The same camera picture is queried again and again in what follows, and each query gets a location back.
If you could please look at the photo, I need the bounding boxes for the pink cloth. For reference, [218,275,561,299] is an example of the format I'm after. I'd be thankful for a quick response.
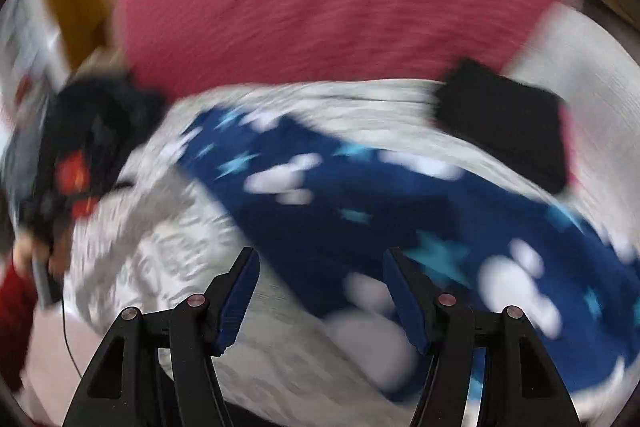
[557,104,583,188]

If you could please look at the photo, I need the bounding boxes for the white striped pillow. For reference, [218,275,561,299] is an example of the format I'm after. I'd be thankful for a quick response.
[500,2,640,228]

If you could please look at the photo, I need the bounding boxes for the black folded cloth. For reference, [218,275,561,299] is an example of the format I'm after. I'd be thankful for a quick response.
[432,57,571,195]

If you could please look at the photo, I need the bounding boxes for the white grey patterned bedspread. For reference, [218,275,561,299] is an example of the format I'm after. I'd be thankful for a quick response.
[65,79,640,427]

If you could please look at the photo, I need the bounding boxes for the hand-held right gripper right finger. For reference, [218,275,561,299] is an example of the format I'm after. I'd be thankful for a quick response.
[382,247,583,427]

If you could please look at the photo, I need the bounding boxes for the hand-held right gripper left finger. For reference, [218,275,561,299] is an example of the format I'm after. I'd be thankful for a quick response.
[62,247,261,427]

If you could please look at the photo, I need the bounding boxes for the person's left hand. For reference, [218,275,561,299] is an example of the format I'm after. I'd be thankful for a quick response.
[11,227,71,288]

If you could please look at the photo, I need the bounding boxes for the blue fleece blanket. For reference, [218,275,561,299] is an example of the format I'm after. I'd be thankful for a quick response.
[177,107,640,403]

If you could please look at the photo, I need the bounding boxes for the thin black cable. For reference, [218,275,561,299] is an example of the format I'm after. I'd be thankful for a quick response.
[60,287,83,380]

